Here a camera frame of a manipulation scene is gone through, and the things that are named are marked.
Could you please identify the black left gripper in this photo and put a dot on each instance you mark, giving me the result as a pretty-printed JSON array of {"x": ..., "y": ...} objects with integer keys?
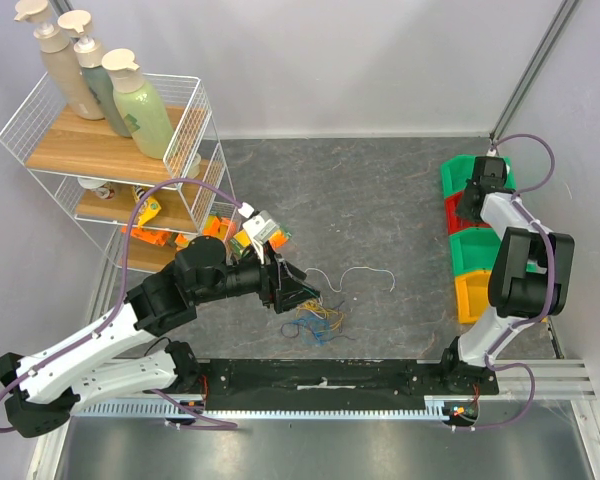
[{"x": 282, "y": 284}]

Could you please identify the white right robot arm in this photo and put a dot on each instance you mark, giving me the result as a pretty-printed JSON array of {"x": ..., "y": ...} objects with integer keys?
[{"x": 511, "y": 271}]

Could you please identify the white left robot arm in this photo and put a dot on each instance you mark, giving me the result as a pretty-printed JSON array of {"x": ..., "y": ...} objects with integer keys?
[{"x": 42, "y": 391}]

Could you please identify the orange yellow crayon box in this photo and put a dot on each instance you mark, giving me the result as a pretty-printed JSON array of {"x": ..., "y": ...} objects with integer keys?
[{"x": 240, "y": 241}]

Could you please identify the orange boxes on shelf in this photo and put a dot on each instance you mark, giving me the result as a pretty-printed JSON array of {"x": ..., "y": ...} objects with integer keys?
[{"x": 150, "y": 250}]

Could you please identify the yellow snack bag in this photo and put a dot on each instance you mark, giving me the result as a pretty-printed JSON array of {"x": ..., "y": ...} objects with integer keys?
[{"x": 149, "y": 206}]

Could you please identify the red storage bin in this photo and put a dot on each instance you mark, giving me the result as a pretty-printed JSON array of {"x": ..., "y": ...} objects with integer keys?
[{"x": 455, "y": 223}]

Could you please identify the yellow storage bin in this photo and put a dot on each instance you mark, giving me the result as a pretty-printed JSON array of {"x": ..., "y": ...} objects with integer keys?
[{"x": 472, "y": 295}]

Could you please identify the lower green storage bin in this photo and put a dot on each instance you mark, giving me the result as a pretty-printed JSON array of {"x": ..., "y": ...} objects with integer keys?
[{"x": 473, "y": 249}]

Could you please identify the green storage bin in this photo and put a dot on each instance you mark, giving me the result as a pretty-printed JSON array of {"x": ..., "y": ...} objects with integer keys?
[
  {"x": 473, "y": 249},
  {"x": 490, "y": 174}
]

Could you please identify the top green storage bin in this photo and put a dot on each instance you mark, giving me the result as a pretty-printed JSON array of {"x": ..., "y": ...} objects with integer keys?
[{"x": 490, "y": 174}]

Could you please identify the white cup on shelf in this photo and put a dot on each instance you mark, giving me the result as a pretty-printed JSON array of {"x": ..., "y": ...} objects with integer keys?
[{"x": 102, "y": 189}]

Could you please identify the light green pump bottle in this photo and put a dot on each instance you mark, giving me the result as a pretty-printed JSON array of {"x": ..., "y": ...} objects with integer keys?
[{"x": 139, "y": 103}]

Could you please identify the grey-green pump bottle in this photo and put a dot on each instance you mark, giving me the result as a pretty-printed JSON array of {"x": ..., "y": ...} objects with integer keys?
[{"x": 90, "y": 52}]

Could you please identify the beige pump bottle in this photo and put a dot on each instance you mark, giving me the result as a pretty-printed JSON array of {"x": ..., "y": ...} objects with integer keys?
[{"x": 57, "y": 54}]

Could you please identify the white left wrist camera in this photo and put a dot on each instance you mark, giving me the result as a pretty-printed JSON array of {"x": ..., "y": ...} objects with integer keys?
[{"x": 259, "y": 227}]

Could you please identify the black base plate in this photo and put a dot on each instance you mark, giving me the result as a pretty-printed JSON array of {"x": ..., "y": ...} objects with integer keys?
[{"x": 321, "y": 384}]

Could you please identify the grey cable duct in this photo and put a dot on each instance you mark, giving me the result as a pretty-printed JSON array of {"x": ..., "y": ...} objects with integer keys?
[{"x": 154, "y": 408}]

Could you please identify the white wire shelf rack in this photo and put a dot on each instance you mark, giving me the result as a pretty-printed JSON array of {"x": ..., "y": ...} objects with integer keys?
[{"x": 56, "y": 146}]

